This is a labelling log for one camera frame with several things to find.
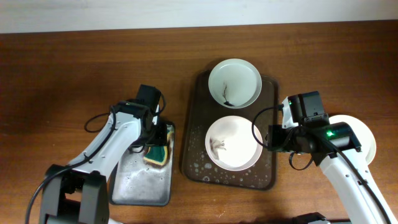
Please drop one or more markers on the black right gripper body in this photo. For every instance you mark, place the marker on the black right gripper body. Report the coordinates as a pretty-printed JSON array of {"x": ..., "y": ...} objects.
[{"x": 283, "y": 139}]

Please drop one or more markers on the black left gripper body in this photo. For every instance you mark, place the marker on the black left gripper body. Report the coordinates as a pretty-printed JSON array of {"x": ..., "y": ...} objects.
[{"x": 157, "y": 137}]

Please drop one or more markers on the green yellow sponge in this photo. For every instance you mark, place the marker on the green yellow sponge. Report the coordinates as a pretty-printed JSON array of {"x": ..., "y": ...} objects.
[{"x": 161, "y": 155}]

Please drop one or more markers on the cream white plate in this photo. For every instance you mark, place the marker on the cream white plate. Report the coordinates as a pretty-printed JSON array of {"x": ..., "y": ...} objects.
[{"x": 362, "y": 132}]

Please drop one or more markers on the pale green plate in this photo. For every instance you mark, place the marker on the pale green plate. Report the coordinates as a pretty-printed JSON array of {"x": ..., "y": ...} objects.
[{"x": 235, "y": 83}]

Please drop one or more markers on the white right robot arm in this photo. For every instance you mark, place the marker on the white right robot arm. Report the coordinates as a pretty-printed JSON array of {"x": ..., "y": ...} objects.
[{"x": 349, "y": 175}]

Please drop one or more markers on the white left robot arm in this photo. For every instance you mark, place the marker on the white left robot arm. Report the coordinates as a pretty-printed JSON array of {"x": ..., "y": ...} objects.
[{"x": 79, "y": 191}]

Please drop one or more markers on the small black soapy tray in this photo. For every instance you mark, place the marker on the small black soapy tray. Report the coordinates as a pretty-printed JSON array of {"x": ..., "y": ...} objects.
[{"x": 136, "y": 181}]

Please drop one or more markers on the dark brown serving tray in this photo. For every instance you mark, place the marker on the dark brown serving tray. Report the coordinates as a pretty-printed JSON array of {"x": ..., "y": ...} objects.
[{"x": 195, "y": 163}]

